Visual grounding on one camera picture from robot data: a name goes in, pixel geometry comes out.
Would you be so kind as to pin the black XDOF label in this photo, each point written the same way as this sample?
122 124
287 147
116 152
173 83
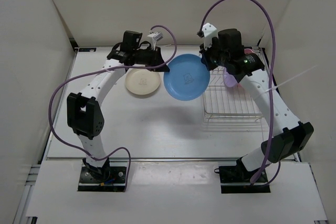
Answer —
87 49

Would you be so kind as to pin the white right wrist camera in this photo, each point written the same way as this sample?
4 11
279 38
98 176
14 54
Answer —
208 32

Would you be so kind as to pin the cream bear plate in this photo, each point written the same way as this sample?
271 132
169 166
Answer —
142 82

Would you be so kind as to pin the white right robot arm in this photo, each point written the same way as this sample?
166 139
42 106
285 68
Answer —
287 134

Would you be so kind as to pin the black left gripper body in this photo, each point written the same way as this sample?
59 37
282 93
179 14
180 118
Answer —
145 57

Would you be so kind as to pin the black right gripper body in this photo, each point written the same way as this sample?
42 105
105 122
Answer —
213 57

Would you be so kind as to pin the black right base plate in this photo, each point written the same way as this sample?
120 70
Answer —
233 183

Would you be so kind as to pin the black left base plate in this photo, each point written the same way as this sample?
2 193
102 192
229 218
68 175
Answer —
113 179

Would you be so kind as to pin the metal wire dish rack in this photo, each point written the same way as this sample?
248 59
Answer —
223 104

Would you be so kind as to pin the white zip tie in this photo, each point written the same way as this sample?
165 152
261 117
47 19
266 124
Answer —
292 78

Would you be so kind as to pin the pink plate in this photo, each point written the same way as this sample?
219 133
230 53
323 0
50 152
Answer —
248 51

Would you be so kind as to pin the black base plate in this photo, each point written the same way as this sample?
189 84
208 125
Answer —
113 179
233 183

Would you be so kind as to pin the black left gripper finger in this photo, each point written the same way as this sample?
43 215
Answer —
158 60
163 68

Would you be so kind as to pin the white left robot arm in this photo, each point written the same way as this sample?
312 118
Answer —
84 113

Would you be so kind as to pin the blue plate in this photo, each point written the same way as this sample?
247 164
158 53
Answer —
187 79

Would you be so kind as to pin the purple plate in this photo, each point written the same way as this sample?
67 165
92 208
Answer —
229 80

